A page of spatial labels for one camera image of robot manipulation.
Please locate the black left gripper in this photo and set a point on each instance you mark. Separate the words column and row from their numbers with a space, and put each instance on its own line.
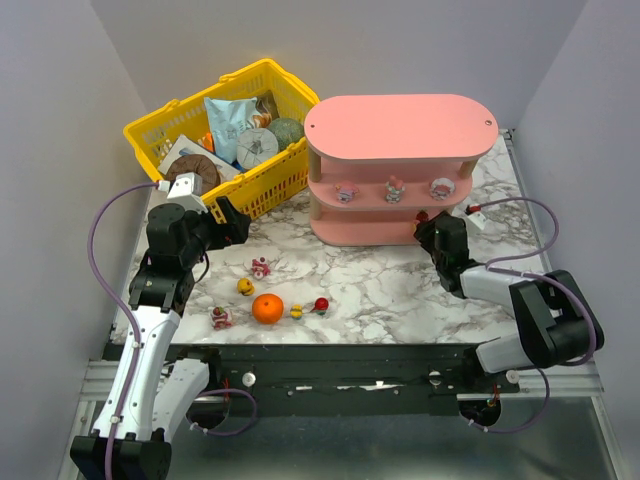
column 232, row 220

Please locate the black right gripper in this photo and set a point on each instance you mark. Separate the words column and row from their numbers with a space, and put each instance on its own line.
column 430, row 233

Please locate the pink bear donut toy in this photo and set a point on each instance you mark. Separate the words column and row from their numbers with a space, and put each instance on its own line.
column 421, row 217

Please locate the white ring pink figure toy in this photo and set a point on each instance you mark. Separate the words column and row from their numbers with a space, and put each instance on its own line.
column 442, row 188

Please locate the pink bear strawberry toy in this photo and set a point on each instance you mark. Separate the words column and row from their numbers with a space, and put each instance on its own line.
column 260, row 268

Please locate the pink round planet toy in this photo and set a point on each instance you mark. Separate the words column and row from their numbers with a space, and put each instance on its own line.
column 346, row 191

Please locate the red strawberry figure toy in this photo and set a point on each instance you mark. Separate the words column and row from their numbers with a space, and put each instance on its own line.
column 321, row 306

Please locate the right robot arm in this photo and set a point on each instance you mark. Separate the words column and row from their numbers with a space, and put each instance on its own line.
column 555, row 324

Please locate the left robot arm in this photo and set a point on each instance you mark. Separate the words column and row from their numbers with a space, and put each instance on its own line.
column 131, row 438

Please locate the pink three-tier wooden shelf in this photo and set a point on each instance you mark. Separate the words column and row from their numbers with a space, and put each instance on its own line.
column 367, row 138

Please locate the brown striped wrapped roll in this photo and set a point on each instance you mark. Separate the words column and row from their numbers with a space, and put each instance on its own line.
column 198, row 164

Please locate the yellow plastic shopping basket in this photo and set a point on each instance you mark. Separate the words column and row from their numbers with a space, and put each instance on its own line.
column 262, row 188

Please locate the yellow duck toy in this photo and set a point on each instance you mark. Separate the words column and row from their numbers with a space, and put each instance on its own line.
column 245, row 287

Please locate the grey paper-wrapped roll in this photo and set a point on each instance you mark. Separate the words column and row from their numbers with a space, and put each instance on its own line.
column 255, row 147

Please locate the orange snack packet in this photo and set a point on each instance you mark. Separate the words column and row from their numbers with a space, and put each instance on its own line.
column 208, row 142

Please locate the white and blue box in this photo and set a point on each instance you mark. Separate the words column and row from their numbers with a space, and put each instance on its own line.
column 184, row 146

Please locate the orange fruit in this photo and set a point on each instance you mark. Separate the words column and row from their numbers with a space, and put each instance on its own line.
column 267, row 308

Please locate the light blue cassava chips bag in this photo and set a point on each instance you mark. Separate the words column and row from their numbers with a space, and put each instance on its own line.
column 228, row 119

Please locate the small yellow minion toy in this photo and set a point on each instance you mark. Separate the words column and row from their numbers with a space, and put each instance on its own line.
column 296, row 312

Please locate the green melon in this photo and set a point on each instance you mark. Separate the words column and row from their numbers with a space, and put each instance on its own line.
column 287, row 131

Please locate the brown snack bag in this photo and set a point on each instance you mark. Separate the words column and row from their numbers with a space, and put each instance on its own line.
column 266, row 111

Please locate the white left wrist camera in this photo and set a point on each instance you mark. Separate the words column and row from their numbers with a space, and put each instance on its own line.
column 185, row 191

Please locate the black front mounting rail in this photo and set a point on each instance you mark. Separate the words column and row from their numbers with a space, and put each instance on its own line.
column 281, row 380

